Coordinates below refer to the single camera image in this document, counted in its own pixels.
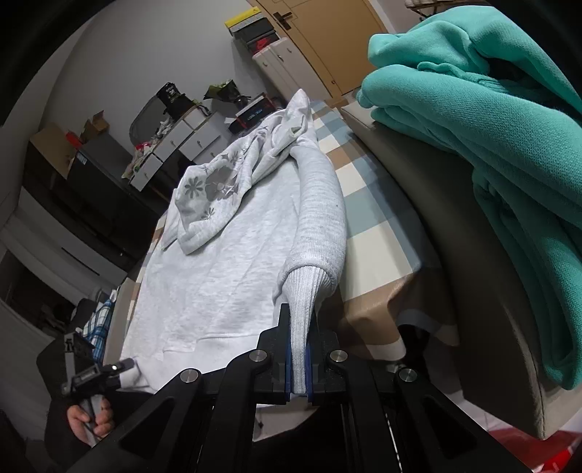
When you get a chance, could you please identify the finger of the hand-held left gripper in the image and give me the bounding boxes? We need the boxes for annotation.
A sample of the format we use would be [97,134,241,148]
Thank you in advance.
[97,358,137,378]

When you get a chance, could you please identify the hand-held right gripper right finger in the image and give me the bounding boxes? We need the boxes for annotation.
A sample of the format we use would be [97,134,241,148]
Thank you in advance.
[307,314,533,473]

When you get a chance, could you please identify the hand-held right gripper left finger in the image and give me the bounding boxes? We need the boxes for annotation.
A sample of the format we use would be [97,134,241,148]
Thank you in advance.
[68,304,292,473]

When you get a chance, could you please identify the light grey hoodie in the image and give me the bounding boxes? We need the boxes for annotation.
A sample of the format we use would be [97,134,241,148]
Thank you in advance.
[120,88,348,396]

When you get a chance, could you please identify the person's left forearm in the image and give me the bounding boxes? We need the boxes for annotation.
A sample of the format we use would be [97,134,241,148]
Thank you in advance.
[36,339,155,473]

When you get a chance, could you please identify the person's left hand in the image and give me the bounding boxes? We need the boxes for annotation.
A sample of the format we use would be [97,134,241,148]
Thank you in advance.
[67,396,115,444]

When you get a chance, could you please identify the blue plaid cloth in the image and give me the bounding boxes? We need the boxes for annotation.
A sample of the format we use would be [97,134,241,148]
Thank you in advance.
[82,291,116,365]

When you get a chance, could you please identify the white shelf unit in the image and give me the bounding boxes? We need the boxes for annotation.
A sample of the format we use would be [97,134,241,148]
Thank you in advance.
[0,216,125,339]

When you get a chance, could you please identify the checked tablecloth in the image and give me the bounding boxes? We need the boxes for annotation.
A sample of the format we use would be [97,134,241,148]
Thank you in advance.
[123,98,460,362]

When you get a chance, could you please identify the black cabinet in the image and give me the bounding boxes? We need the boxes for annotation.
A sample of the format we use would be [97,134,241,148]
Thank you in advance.
[68,134,164,269]

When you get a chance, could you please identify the white drawer unit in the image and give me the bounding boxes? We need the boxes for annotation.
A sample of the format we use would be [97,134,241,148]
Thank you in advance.
[129,109,237,192]

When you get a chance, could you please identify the small cardboard box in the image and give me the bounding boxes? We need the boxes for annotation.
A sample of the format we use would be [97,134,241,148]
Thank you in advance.
[82,110,111,142]

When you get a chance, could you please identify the grey rounded panel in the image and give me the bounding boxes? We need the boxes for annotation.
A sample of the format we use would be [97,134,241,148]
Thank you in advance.
[129,98,170,146]

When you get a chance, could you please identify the black and red box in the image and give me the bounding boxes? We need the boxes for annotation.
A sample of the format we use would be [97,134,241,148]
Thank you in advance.
[227,93,280,135]

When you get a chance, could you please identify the red bag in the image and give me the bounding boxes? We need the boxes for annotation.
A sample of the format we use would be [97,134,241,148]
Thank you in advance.
[491,423,582,473]

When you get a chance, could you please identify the black tub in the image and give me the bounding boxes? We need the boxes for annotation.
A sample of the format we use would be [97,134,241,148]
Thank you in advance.
[157,82,194,114]

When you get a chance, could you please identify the green packet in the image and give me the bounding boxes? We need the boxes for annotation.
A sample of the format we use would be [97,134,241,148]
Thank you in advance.
[203,79,237,103]

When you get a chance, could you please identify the white cabinet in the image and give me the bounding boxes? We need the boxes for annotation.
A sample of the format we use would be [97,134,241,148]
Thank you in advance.
[252,39,337,107]

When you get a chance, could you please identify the teal sweatshirt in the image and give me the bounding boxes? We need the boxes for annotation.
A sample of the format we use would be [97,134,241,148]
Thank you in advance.
[355,11,582,392]

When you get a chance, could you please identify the wooden door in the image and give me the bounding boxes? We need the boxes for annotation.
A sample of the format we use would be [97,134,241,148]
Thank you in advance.
[248,0,389,107]

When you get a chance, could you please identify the grey shoe box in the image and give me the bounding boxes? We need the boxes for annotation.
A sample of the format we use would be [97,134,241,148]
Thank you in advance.
[230,18,279,41]

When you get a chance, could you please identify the yellow lidded box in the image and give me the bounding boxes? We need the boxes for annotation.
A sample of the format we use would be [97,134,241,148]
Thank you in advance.
[224,7,269,29]

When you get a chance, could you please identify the wooden shoe rack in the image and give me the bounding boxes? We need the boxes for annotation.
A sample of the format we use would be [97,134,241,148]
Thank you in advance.
[404,0,460,19]

